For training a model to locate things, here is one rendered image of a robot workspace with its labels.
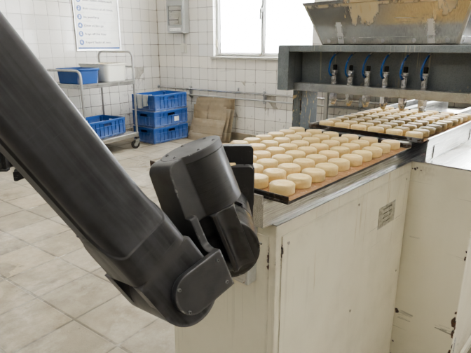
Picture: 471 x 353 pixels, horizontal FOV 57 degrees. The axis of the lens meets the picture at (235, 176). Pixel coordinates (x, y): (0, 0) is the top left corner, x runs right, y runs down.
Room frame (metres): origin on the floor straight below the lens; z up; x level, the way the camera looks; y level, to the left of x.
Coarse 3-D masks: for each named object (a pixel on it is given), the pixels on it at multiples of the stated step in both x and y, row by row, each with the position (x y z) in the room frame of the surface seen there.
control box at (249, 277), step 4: (256, 228) 0.82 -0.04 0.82; (256, 264) 0.82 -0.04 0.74; (252, 268) 0.81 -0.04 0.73; (256, 268) 0.82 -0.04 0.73; (248, 272) 0.80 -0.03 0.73; (252, 272) 0.81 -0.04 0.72; (256, 272) 0.82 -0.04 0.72; (240, 276) 0.81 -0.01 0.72; (244, 276) 0.81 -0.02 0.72; (248, 276) 0.80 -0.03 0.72; (252, 276) 0.81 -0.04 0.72; (256, 276) 0.82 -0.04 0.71; (236, 280) 0.82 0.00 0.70; (240, 280) 0.81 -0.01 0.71; (244, 280) 0.81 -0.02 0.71; (248, 280) 0.80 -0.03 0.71; (252, 280) 0.81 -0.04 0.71; (248, 284) 0.81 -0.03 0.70
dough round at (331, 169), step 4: (320, 164) 0.95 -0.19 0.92; (324, 164) 0.95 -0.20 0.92; (328, 164) 0.95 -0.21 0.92; (332, 164) 0.95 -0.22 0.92; (320, 168) 0.92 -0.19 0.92; (324, 168) 0.92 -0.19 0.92; (328, 168) 0.91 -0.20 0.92; (332, 168) 0.91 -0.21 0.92; (336, 168) 0.92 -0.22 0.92; (328, 172) 0.91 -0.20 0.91; (332, 172) 0.91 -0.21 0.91; (336, 172) 0.92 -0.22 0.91; (328, 176) 0.91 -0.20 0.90
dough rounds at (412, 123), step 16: (368, 112) 1.75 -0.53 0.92; (384, 112) 1.75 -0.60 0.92; (400, 112) 1.75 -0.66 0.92; (416, 112) 1.77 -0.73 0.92; (432, 112) 1.77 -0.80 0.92; (448, 112) 1.75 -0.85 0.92; (352, 128) 1.44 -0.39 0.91; (368, 128) 1.41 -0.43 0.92; (384, 128) 1.43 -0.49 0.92; (400, 128) 1.39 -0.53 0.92; (416, 128) 1.47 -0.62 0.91; (432, 128) 1.39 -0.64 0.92; (448, 128) 1.50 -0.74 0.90
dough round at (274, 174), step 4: (268, 168) 0.91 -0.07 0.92; (272, 168) 0.91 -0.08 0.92; (276, 168) 0.91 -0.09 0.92; (264, 172) 0.88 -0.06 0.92; (268, 172) 0.88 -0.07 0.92; (272, 172) 0.88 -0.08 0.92; (276, 172) 0.88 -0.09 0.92; (280, 172) 0.88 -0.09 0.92; (284, 172) 0.88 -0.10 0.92; (268, 176) 0.87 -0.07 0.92; (272, 176) 0.87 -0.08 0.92; (276, 176) 0.87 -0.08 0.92; (280, 176) 0.87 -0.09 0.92; (284, 176) 0.87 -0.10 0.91; (268, 180) 0.87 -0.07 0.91; (272, 180) 0.87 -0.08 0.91
